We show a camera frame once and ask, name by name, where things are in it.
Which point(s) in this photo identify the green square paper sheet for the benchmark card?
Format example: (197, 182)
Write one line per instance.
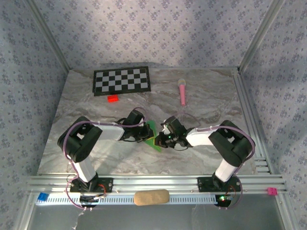
(152, 122)

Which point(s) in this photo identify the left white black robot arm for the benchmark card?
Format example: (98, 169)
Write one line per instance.
(72, 148)

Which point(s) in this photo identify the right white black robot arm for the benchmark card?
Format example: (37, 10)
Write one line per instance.
(235, 148)

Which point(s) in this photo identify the grey metal sheet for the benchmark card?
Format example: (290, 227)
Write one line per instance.
(153, 218)

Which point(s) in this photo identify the small red block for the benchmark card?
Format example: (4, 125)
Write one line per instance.
(112, 98)

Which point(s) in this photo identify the pink toy microphone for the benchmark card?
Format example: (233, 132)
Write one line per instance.
(182, 94)

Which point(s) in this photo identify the black white checkerboard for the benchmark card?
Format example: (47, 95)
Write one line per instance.
(122, 81)

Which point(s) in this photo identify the small black circuit board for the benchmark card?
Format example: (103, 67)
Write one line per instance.
(224, 201)
(88, 198)

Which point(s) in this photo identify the small pink block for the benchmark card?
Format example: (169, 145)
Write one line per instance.
(272, 191)

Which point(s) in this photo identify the small blue block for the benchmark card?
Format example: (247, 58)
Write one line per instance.
(42, 196)

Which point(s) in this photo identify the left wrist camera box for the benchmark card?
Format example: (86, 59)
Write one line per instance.
(134, 118)

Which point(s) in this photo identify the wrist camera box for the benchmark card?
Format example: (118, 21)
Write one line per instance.
(173, 123)
(134, 118)

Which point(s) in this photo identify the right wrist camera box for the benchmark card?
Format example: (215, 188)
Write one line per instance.
(173, 123)

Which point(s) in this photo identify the long aluminium mounting rail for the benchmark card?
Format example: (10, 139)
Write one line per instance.
(156, 182)

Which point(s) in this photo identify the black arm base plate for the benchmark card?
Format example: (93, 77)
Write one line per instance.
(108, 185)
(204, 184)

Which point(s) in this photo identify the aluminium side rail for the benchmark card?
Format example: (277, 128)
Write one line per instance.
(251, 119)

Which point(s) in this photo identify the aluminium corner post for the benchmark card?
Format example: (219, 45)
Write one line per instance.
(49, 36)
(259, 36)

